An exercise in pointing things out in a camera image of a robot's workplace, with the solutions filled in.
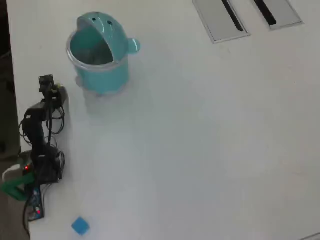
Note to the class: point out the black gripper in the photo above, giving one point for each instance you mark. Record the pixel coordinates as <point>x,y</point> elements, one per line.
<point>53,98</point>

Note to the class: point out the blue lego block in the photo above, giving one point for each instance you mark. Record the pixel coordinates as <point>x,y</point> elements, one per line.
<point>80,225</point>

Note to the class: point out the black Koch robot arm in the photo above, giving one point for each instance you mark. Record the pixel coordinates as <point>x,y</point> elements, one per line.
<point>36,140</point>

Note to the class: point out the teal whale-shaped bin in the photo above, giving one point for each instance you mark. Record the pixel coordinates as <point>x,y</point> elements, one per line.
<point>105,75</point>

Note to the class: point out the green table clamp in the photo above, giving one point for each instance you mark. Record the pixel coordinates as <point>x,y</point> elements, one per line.
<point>13,186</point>

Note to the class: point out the blue controller circuit board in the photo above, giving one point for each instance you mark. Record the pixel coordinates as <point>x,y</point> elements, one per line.
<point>36,202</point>

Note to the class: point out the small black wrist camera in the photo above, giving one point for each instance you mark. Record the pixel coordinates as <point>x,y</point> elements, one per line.
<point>46,81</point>

